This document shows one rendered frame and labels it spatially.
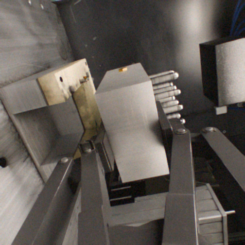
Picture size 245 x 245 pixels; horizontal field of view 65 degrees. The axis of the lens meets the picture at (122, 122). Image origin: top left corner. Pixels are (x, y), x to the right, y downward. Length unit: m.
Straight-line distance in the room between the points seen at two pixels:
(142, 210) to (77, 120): 0.24
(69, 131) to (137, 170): 0.16
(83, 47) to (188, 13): 0.26
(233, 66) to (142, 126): 0.17
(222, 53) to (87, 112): 0.20
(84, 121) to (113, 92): 0.15
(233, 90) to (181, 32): 0.26
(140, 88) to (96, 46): 0.37
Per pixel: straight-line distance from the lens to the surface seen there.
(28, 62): 0.32
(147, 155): 0.19
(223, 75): 0.30
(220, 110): 0.59
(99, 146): 0.16
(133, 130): 0.17
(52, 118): 0.31
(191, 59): 0.54
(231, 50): 0.30
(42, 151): 0.27
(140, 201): 0.46
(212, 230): 0.45
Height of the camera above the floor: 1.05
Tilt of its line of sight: 7 degrees down
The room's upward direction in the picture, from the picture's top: 77 degrees clockwise
